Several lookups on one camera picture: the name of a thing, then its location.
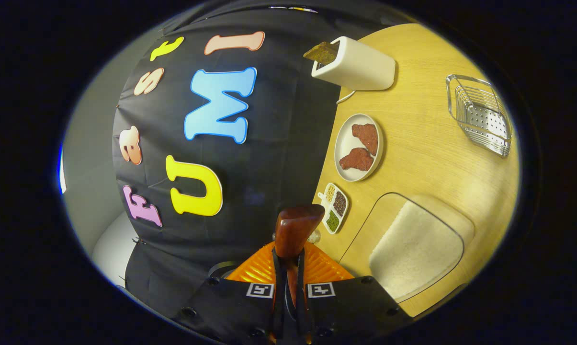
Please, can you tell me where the white toaster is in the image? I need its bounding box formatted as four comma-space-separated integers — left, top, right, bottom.
311, 36, 396, 92

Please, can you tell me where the round white plate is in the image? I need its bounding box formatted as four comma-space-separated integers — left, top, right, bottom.
334, 113, 385, 182

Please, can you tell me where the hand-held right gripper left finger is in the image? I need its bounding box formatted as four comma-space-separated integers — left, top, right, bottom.
173, 241, 289, 343

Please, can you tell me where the white divided dish of beans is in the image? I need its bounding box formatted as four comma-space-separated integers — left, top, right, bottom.
317, 183, 350, 235

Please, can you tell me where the black backdrop cloth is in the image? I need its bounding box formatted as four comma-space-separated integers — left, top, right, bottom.
112, 5, 404, 331

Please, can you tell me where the brown wooden spoon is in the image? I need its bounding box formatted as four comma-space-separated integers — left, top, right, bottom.
274, 204, 326, 336

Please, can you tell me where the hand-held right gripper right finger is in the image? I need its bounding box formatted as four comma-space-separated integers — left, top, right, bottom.
288, 241, 411, 343

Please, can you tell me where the red-brown meat piece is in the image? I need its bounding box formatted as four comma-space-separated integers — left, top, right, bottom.
351, 124, 379, 156
339, 148, 374, 172

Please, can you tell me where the metal wire chopstick holder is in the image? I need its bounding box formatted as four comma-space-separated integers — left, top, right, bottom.
445, 74, 514, 158

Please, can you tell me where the brown toast slice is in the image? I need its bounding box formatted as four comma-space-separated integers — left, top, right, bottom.
303, 41, 339, 65

